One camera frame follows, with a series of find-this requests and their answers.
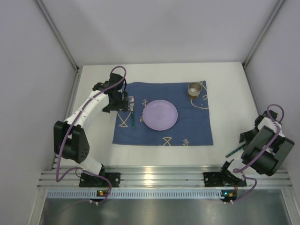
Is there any left aluminium frame post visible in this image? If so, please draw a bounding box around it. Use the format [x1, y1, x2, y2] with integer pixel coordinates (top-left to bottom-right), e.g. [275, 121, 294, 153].
[33, 0, 79, 71]

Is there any blue fish-print cloth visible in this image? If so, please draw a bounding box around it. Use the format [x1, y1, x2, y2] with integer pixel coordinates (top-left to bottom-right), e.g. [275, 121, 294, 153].
[112, 81, 213, 147]

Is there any right aluminium frame post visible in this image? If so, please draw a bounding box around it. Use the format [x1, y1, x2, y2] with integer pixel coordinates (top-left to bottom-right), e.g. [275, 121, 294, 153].
[242, 0, 288, 68]

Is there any teal-handled spoon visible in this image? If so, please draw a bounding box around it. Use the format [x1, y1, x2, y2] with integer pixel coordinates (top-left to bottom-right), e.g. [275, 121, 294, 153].
[225, 144, 247, 158]

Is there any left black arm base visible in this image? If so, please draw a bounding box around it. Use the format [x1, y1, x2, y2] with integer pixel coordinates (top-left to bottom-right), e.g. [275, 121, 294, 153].
[79, 171, 121, 188]

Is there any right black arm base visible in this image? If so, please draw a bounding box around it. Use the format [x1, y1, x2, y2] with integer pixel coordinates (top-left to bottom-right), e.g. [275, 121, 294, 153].
[203, 161, 247, 187]

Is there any teal-handled fork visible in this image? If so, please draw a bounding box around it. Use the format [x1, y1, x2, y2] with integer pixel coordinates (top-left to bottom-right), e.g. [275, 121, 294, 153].
[128, 96, 135, 129]

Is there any metal cup with cork base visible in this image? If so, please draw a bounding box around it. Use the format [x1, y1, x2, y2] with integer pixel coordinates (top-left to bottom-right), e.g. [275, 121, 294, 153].
[188, 82, 202, 99]

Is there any aluminium mounting rail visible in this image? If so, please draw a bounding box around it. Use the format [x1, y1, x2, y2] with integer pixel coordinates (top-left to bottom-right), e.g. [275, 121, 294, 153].
[37, 163, 293, 189]

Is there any perforated cable duct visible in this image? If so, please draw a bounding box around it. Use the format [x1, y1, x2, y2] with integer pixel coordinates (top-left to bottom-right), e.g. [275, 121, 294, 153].
[46, 189, 237, 199]

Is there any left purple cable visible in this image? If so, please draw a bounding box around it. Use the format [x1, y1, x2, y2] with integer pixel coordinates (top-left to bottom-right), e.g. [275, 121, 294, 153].
[55, 66, 128, 207]

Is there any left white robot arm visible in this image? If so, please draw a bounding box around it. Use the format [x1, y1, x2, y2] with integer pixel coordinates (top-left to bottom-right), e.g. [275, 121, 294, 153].
[53, 72, 128, 182]

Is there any aluminium frame post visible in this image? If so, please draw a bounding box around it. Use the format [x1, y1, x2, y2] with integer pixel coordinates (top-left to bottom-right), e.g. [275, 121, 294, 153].
[242, 0, 288, 68]
[33, 0, 79, 71]

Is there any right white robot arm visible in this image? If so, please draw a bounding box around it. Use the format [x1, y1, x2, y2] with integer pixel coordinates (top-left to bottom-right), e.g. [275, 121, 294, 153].
[220, 109, 294, 183]

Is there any purple bowl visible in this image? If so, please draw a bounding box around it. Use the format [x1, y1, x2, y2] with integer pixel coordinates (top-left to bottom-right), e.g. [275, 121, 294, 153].
[142, 100, 178, 131]

